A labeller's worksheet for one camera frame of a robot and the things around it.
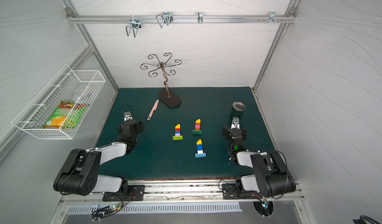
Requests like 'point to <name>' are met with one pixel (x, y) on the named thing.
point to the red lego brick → (177, 129)
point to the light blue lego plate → (199, 155)
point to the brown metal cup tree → (167, 96)
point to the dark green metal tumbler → (237, 110)
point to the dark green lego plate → (197, 132)
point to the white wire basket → (77, 85)
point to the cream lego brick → (200, 152)
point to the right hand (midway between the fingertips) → (236, 125)
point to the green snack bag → (66, 116)
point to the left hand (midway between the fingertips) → (131, 122)
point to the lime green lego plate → (177, 138)
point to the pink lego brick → (197, 126)
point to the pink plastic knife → (154, 108)
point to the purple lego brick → (177, 134)
